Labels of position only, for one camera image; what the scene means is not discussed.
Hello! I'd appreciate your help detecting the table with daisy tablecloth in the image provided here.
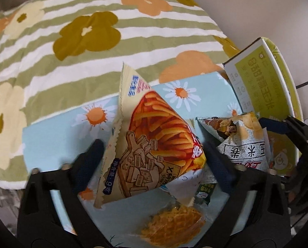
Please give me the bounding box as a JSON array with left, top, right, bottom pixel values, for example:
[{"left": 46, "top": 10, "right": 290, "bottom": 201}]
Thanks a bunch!
[{"left": 22, "top": 72, "right": 248, "bottom": 248}]

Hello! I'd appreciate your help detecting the white snack packet red print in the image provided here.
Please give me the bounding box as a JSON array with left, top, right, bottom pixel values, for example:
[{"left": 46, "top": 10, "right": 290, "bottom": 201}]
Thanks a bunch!
[{"left": 196, "top": 111, "right": 274, "bottom": 173}]

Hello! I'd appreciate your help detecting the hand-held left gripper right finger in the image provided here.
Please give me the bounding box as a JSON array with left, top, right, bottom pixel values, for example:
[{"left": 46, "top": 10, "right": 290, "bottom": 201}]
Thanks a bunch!
[{"left": 202, "top": 141, "right": 292, "bottom": 248}]

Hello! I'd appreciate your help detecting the striped floral blanket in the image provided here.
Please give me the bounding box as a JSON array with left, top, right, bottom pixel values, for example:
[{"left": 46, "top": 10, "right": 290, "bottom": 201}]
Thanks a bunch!
[{"left": 0, "top": 0, "right": 241, "bottom": 190}]

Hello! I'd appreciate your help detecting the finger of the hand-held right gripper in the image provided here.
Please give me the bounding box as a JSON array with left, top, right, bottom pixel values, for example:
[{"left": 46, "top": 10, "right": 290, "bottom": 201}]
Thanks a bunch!
[{"left": 258, "top": 116, "right": 308, "bottom": 148}]

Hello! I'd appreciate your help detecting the orange mesh snack packet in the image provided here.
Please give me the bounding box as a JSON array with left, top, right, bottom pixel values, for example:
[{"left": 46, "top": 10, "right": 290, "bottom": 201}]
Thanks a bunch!
[{"left": 140, "top": 203, "right": 204, "bottom": 248}]

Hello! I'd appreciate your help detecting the white snack packet green label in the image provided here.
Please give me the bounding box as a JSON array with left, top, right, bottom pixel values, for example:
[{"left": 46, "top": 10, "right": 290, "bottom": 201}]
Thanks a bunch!
[{"left": 169, "top": 170, "right": 214, "bottom": 207}]

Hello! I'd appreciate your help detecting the yellow fries snack packet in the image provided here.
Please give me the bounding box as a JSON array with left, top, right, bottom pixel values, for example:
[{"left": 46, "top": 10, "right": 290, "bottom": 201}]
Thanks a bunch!
[{"left": 94, "top": 62, "right": 205, "bottom": 210}]

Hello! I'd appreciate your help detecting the green cardboard box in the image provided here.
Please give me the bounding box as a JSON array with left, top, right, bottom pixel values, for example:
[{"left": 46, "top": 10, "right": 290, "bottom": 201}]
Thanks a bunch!
[{"left": 222, "top": 37, "right": 305, "bottom": 178}]

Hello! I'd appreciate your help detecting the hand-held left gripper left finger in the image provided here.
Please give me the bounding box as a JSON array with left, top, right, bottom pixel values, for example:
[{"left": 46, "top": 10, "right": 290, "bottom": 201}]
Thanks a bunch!
[{"left": 17, "top": 139, "right": 111, "bottom": 248}]

